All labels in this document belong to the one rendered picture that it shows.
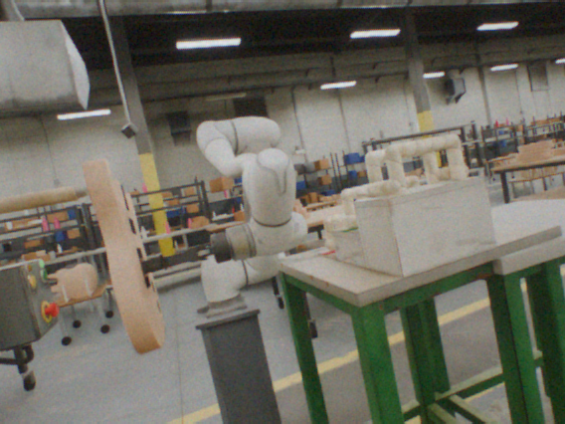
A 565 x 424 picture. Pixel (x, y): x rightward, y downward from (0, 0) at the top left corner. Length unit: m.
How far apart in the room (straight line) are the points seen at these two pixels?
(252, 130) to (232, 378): 1.03
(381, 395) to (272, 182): 0.51
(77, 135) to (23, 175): 1.90
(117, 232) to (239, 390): 1.07
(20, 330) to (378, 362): 0.87
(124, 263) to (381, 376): 0.57
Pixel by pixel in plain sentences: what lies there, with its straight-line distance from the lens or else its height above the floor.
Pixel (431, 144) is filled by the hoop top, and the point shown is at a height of 1.20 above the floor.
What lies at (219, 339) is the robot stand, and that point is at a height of 0.61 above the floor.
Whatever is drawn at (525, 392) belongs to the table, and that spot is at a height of 0.53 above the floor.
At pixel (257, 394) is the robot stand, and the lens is 1.67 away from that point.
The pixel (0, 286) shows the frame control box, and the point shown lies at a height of 1.08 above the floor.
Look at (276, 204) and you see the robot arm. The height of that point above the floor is 1.14.
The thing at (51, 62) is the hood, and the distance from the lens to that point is 0.74.
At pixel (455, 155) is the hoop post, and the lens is 0.89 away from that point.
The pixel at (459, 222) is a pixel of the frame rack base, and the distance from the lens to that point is 0.86.
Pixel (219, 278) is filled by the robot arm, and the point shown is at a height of 0.86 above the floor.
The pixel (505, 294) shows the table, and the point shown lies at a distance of 1.04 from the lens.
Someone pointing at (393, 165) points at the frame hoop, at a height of 1.17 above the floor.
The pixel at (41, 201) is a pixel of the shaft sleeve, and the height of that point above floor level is 1.24.
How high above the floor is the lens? 1.16
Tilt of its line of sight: 3 degrees down
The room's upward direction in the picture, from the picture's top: 12 degrees counter-clockwise
